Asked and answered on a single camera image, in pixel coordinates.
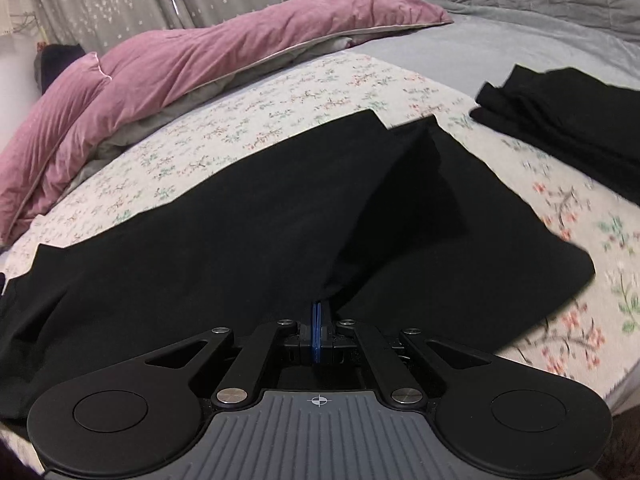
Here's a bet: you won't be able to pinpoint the grey bed blanket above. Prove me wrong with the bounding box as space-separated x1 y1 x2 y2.
344 0 640 111

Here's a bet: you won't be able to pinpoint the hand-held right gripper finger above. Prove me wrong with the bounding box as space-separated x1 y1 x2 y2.
144 302 319 409
318 302 502 409

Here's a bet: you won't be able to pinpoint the floral bedsheet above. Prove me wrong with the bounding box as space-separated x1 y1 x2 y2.
0 50 640 463

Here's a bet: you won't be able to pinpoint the grey star-patterned pillow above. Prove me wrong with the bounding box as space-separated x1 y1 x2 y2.
27 0 347 57

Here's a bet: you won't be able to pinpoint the folded black pants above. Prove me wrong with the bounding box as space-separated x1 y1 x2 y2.
470 64 640 202

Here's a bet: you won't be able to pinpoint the dark pillow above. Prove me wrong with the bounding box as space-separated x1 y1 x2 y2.
34 44 88 96

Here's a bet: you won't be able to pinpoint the pink duvet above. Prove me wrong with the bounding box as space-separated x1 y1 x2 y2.
0 0 455 247

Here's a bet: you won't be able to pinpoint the black pants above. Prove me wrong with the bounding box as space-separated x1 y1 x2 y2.
470 64 640 202
0 108 597 422

